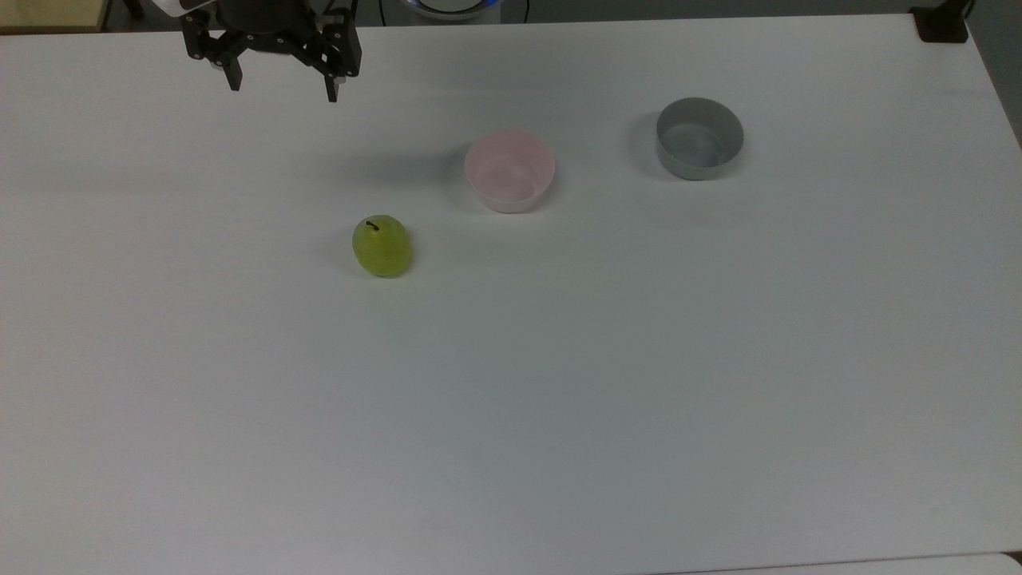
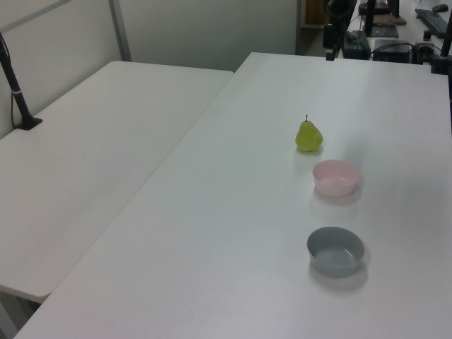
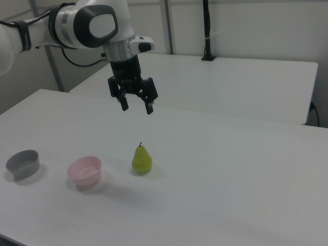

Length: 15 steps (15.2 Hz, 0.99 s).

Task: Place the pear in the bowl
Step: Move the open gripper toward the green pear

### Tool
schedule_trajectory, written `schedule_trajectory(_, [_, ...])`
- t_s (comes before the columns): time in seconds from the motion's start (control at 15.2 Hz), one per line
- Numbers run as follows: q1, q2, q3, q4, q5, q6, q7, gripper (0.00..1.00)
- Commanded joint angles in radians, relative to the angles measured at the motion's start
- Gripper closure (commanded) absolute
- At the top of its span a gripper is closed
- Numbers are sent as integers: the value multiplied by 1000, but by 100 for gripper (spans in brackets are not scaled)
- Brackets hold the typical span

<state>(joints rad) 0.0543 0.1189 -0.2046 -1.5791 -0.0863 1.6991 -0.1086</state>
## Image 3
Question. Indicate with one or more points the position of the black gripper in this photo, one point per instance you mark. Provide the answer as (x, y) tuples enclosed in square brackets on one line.
[(126, 71)]

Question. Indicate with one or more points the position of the green pear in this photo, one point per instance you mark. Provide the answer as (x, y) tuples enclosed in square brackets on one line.
[(142, 161)]

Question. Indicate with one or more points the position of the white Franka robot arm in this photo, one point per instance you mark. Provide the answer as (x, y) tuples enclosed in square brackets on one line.
[(69, 23)]

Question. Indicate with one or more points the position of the pink plastic bowl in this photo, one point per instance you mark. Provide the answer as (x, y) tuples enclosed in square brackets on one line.
[(85, 172)]

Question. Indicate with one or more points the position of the grey plastic bowl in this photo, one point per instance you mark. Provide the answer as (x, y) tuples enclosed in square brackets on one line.
[(24, 165)]

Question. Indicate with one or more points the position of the white rear table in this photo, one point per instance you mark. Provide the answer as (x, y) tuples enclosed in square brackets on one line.
[(217, 82)]

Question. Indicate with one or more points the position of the black clamped camera pole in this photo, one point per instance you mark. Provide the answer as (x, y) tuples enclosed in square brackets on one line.
[(207, 28)]

